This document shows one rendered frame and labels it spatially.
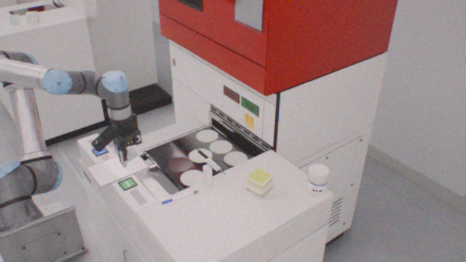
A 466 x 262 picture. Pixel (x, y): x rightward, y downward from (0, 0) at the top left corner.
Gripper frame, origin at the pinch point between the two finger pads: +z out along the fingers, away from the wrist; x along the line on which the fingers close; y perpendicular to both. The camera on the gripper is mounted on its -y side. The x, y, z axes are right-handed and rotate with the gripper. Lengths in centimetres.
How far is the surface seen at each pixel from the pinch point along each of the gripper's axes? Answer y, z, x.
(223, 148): 48, 16, 6
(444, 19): 207, -11, 7
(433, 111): 207, 48, -3
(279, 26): 59, -43, -14
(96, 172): -6.5, 9.3, 13.1
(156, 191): 11.4, 17.6, -1.3
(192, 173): 27.6, 15.7, -1.8
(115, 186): -3.6, 9.6, 1.6
